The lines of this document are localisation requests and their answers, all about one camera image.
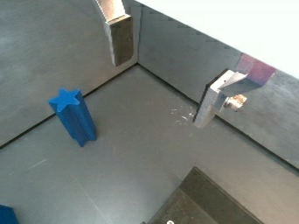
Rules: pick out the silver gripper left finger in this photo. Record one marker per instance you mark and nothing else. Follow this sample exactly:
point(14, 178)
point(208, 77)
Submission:
point(118, 30)

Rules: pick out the blue foam shape board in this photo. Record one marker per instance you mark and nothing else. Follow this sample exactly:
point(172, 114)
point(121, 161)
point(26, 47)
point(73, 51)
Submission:
point(6, 215)

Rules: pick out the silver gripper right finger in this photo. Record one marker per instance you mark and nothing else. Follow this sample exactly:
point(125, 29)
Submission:
point(224, 91)

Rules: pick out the dark grey angled bracket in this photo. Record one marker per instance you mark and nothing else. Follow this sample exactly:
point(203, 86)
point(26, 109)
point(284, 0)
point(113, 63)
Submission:
point(200, 202)

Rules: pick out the blue star prism block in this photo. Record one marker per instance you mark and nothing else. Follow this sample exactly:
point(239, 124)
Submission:
point(70, 109)

